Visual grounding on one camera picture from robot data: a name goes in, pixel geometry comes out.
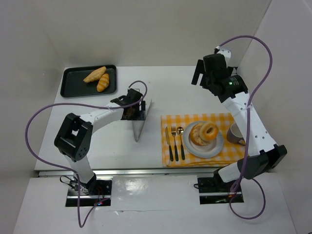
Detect metal tongs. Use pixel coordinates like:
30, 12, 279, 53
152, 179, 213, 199
132, 97, 152, 142

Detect orange ring donut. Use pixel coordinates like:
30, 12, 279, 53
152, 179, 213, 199
199, 122, 219, 141

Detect sugared orange round cake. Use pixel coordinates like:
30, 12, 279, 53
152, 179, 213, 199
190, 122, 210, 146

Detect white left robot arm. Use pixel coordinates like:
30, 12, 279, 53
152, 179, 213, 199
54, 88, 146, 194

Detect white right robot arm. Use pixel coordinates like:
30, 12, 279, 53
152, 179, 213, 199
192, 54, 287, 186

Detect striped bread roll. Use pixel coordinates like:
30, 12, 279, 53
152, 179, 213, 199
97, 73, 110, 93

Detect yellow checkered cloth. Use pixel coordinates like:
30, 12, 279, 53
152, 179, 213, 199
161, 113, 245, 167

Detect long flat pastry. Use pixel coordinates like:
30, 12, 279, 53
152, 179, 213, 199
83, 66, 106, 83

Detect purple mug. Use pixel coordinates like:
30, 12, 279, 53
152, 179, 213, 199
227, 123, 246, 146

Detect black baking tray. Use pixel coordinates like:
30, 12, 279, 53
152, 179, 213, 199
60, 65, 117, 98

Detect white plate blue rim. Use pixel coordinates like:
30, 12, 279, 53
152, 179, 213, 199
182, 121, 224, 159

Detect black handled knife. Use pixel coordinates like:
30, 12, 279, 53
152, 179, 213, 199
165, 127, 174, 161

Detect black handled fork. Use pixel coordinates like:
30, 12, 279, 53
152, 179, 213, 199
171, 126, 179, 161

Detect gold spoon black handle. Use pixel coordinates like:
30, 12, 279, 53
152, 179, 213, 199
176, 127, 185, 160

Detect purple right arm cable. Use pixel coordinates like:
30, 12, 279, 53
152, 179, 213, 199
214, 35, 273, 220

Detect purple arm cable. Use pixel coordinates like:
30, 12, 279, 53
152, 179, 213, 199
25, 80, 148, 229
214, 35, 273, 220

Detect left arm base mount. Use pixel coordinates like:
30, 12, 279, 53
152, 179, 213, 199
59, 175, 112, 207

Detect aluminium front rail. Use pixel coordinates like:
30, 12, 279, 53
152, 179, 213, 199
36, 168, 217, 178

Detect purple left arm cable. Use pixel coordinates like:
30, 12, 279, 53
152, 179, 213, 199
25, 80, 148, 229

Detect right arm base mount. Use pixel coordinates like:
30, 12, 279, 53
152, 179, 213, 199
193, 177, 244, 205

